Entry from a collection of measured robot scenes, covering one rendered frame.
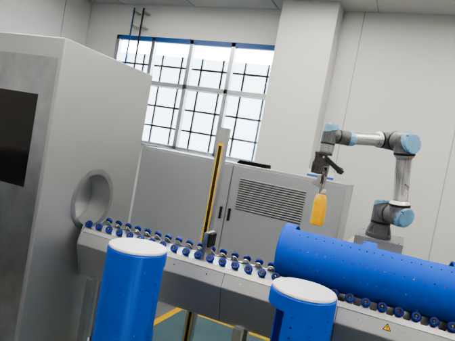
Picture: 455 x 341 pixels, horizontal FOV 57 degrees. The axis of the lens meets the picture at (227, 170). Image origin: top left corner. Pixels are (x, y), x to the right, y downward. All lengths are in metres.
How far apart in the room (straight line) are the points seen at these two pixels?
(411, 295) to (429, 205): 2.94
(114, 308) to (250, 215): 2.22
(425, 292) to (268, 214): 2.10
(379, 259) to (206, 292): 0.92
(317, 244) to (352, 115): 3.12
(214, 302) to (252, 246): 1.71
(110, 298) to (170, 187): 2.47
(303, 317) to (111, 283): 0.86
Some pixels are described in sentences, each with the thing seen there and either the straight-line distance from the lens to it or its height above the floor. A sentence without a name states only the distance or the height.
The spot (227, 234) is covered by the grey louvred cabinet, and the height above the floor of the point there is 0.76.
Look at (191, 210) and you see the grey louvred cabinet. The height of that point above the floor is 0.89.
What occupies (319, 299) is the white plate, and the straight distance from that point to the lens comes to 1.82.
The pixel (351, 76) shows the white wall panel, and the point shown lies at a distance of 5.21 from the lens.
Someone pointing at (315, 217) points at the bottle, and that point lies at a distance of 2.25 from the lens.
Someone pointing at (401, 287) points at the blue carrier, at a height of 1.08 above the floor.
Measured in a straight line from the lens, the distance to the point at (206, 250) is 2.44.
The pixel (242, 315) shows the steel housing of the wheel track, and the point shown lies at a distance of 2.37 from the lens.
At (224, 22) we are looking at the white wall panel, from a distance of 5.88.
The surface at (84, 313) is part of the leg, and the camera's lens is 2.89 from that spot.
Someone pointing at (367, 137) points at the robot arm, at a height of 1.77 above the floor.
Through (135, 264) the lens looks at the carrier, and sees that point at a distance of 1.98.
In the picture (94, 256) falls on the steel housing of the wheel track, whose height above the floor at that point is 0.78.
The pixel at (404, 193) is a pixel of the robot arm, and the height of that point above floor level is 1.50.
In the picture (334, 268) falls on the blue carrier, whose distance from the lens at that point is 2.15.
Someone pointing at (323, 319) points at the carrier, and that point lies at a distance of 1.83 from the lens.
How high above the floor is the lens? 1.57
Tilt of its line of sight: 3 degrees down
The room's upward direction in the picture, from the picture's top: 10 degrees clockwise
